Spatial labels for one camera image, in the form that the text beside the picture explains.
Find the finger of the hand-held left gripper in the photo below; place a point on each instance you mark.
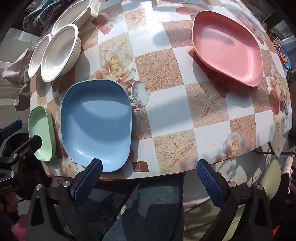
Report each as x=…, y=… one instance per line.
x=29, y=143
x=14, y=126

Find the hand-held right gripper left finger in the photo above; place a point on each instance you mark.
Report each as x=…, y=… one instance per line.
x=89, y=179

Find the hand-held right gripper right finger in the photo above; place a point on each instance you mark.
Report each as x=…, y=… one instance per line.
x=209, y=183

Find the green plate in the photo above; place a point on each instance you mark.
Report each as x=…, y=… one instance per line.
x=41, y=129

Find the blue plate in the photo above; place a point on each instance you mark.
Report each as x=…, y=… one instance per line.
x=97, y=125

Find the white small plate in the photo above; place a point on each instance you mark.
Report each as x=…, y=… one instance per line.
x=37, y=55

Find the small white bowl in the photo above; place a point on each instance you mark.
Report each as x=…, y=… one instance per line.
x=60, y=53

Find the large white bowl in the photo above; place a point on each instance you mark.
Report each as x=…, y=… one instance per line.
x=71, y=17

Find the pink plastic bowl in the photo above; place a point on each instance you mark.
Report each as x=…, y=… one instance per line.
x=226, y=46

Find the beige cloth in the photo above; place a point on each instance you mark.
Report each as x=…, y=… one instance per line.
x=18, y=76

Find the person's legs in jeans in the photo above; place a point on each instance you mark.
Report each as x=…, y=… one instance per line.
x=143, y=208

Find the pale green chair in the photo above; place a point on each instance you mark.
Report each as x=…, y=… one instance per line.
x=271, y=173

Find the grey plaid cloth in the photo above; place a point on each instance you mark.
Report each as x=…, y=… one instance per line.
x=39, y=16

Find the printed checkered tablecloth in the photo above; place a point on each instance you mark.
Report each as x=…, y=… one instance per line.
x=161, y=69

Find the bundle of toothpicks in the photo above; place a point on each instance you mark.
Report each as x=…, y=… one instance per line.
x=278, y=46

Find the blue box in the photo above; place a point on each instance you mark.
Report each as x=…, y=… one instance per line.
x=290, y=51

